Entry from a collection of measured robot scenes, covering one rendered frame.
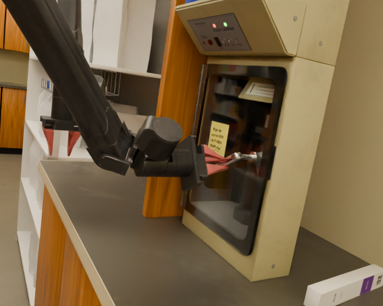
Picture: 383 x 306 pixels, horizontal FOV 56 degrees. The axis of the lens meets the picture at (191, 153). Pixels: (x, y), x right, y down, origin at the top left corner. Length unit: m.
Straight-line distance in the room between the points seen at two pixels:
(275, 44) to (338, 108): 0.52
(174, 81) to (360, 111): 0.54
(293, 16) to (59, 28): 0.41
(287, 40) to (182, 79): 0.38
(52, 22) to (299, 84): 0.45
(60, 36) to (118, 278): 0.45
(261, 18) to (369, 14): 0.55
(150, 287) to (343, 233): 0.65
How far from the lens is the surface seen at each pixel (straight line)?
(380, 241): 1.12
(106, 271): 0.78
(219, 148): 0.87
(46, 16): 0.55
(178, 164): 0.70
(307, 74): 0.76
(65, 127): 0.97
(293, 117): 0.75
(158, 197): 1.05
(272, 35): 0.71
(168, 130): 0.63
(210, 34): 0.87
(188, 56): 1.01
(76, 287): 1.07
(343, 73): 1.21
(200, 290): 0.75
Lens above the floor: 1.32
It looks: 10 degrees down
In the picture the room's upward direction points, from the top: 9 degrees clockwise
